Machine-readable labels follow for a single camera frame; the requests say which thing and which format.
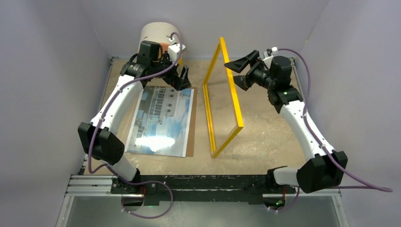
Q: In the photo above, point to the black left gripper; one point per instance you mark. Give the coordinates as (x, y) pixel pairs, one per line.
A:
(174, 80)

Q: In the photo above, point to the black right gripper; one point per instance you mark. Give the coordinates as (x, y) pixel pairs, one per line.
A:
(242, 82)

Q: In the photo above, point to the yellow picture frame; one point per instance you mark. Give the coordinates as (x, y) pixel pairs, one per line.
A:
(221, 49)

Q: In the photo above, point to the glossy building photo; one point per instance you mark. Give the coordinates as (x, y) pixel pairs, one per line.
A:
(163, 119)

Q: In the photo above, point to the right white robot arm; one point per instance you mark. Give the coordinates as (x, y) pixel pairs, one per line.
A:
(324, 165)

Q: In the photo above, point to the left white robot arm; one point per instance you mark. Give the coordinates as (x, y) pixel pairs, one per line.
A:
(98, 137)

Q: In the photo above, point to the round pastel drawer cabinet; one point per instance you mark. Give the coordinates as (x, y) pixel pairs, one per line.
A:
(162, 33)

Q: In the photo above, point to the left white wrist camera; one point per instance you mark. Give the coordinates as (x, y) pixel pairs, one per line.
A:
(174, 50)

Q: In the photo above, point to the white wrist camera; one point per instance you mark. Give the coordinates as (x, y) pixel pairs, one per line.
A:
(269, 53)
(174, 50)

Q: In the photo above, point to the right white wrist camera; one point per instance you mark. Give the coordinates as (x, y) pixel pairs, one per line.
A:
(269, 53)

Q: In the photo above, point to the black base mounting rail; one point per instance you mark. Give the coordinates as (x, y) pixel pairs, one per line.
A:
(253, 189)

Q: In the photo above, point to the aluminium extrusion frame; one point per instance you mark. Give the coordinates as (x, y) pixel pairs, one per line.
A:
(265, 142)

